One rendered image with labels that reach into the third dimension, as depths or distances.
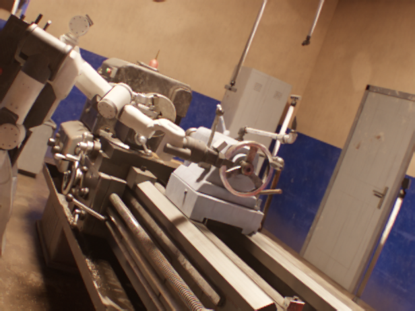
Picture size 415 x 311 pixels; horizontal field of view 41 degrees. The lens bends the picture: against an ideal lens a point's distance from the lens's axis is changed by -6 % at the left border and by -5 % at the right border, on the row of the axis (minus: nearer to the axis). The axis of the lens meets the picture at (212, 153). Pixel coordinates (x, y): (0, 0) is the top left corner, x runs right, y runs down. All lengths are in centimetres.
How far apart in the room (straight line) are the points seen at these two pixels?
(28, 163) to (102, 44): 197
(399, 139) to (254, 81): 195
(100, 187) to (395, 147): 400
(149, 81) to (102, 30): 332
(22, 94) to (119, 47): 522
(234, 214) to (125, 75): 153
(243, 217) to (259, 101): 476
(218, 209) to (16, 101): 94
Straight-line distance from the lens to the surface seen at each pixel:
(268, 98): 706
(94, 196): 266
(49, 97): 188
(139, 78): 358
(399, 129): 612
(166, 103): 343
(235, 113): 690
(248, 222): 234
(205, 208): 224
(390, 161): 607
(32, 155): 556
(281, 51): 768
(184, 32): 712
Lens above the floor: 128
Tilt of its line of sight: 5 degrees down
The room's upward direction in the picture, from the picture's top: 21 degrees clockwise
